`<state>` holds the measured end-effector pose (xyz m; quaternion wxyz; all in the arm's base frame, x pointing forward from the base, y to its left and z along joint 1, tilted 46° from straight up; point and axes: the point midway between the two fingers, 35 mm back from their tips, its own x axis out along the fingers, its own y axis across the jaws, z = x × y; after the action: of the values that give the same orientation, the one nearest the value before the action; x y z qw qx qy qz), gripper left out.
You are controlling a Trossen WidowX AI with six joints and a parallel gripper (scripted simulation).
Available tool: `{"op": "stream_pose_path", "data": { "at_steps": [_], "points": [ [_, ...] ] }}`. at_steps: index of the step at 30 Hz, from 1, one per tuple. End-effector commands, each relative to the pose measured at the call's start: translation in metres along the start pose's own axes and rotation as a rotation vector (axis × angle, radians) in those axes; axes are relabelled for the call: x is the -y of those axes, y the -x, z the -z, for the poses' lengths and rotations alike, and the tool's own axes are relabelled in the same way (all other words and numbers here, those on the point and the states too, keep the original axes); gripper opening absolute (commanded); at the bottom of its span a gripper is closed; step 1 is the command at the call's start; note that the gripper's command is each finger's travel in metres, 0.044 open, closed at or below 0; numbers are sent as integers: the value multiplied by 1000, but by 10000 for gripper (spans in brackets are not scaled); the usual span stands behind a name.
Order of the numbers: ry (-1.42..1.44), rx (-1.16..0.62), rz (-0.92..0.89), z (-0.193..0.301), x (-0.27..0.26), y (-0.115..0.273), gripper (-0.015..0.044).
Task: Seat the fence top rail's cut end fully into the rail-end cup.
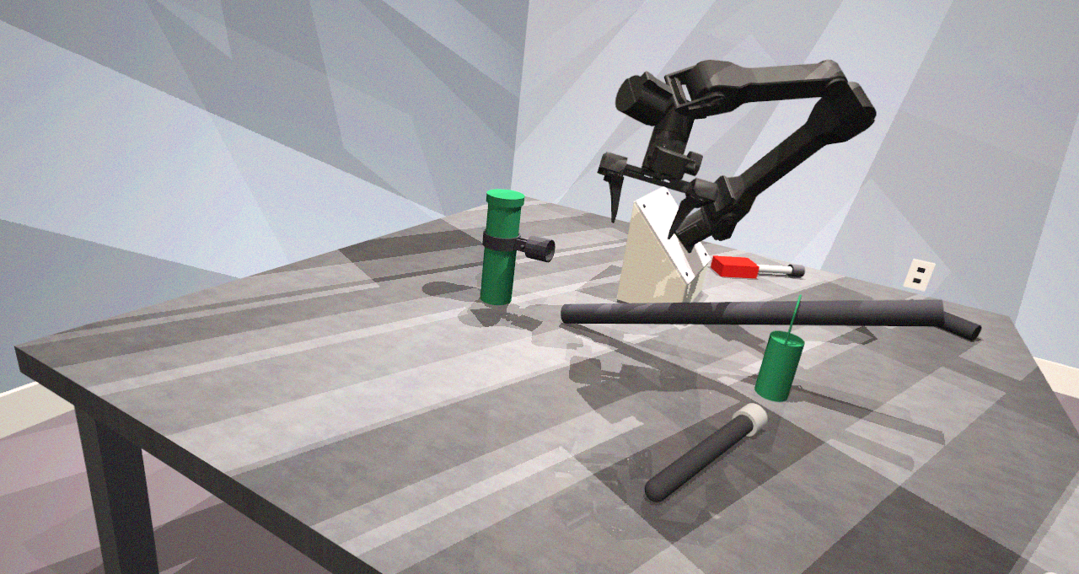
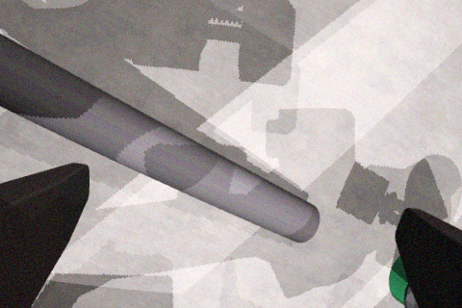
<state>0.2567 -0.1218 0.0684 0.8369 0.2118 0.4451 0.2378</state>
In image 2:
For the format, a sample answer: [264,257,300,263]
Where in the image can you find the green post with cap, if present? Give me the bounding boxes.
[389,255,408,305]

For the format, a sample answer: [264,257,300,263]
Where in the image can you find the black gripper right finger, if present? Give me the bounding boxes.
[394,208,462,308]

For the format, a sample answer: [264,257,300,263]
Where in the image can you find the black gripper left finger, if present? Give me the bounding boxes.
[0,163,90,308]

